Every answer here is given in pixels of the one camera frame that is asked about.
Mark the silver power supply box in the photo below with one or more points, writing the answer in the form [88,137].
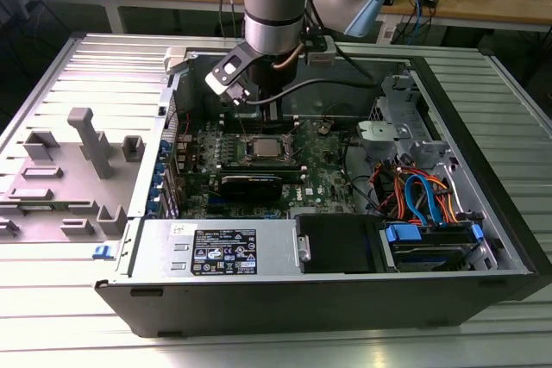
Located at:
[151,251]

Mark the black and grey PC case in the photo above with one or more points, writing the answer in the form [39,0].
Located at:
[259,307]

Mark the black RAM slot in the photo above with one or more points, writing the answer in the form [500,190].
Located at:
[248,115]
[294,179]
[233,129]
[293,173]
[267,163]
[267,167]
[233,120]
[233,124]

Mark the white camera black mount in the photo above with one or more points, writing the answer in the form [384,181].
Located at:
[226,70]

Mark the blue plastic latch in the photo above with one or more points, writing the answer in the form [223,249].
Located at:
[103,251]

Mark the blue expansion slot clip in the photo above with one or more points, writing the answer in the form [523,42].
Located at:
[152,204]
[158,168]
[156,185]
[163,150]

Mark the hard disk blue carrier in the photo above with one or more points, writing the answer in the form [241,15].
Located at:
[403,232]

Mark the silver metal drive cage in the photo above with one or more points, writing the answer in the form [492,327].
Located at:
[427,152]

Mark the silver coin battery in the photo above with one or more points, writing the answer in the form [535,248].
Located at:
[324,129]

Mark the grey parts rack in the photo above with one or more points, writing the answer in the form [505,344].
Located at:
[77,170]

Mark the silver CPU green edge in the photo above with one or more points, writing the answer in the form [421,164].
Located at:
[266,147]

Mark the grey case latch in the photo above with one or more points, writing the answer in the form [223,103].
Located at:
[174,60]

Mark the silver rear port block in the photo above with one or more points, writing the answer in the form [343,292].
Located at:
[184,157]

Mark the black drive bay box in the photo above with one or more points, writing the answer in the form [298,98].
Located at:
[340,243]

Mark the green RAM stick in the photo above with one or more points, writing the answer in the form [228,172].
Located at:
[43,206]

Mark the grey camera box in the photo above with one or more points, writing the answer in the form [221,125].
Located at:
[320,52]

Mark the black graphics card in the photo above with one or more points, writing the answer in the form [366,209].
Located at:
[250,187]

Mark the green motherboard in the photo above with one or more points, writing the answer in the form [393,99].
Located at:
[328,161]

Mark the small black device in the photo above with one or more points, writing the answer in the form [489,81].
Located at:
[430,0]

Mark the CPU socket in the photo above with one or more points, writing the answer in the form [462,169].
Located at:
[285,149]

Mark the copper coloured tube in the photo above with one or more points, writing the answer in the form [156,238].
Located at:
[286,62]

